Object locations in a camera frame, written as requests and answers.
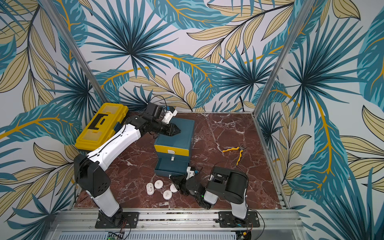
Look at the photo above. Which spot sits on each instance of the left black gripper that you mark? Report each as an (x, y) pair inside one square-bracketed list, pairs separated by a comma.
[(172, 127)]

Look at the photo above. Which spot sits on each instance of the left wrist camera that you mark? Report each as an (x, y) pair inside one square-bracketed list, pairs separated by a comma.
[(158, 112)]

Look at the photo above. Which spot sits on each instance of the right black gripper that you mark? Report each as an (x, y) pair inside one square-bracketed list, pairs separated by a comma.
[(184, 183)]

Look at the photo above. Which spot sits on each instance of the aluminium front rail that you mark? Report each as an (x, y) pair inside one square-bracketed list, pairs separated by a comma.
[(181, 224)]

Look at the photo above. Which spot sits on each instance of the left aluminium frame post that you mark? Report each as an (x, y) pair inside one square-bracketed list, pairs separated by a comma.
[(73, 47)]

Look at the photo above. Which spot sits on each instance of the teal bottom drawer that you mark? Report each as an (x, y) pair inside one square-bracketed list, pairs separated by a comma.
[(167, 167)]

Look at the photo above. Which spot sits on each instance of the teal drawer cabinet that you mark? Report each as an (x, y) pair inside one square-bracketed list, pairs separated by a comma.
[(182, 140)]

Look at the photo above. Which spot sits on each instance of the yellow black toolbox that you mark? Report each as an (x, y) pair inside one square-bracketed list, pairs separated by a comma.
[(107, 121)]

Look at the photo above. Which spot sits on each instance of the white oval earphone case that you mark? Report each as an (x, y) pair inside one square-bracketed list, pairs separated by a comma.
[(150, 189)]

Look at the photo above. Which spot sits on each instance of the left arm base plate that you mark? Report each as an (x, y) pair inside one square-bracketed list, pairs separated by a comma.
[(118, 221)]

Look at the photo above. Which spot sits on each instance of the yellow handled pliers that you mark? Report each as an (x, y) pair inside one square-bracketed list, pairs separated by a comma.
[(240, 149)]

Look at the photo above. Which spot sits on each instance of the white round case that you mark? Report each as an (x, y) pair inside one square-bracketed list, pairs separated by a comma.
[(158, 184), (173, 188), (167, 195)]

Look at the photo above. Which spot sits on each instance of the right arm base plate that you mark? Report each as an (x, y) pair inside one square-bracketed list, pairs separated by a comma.
[(227, 220)]

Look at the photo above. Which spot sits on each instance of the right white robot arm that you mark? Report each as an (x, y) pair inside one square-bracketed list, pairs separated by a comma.
[(223, 183)]

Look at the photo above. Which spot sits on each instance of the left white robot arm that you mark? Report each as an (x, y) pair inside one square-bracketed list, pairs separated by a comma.
[(90, 169)]

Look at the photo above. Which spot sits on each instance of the right aluminium frame post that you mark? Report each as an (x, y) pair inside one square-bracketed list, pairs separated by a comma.
[(299, 21)]

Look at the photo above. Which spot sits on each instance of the aluminium frame post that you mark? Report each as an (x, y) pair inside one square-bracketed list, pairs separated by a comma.
[(299, 21), (73, 47)]

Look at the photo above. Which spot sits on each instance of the yellow top drawer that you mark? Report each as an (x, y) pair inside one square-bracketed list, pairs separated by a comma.
[(172, 150)]

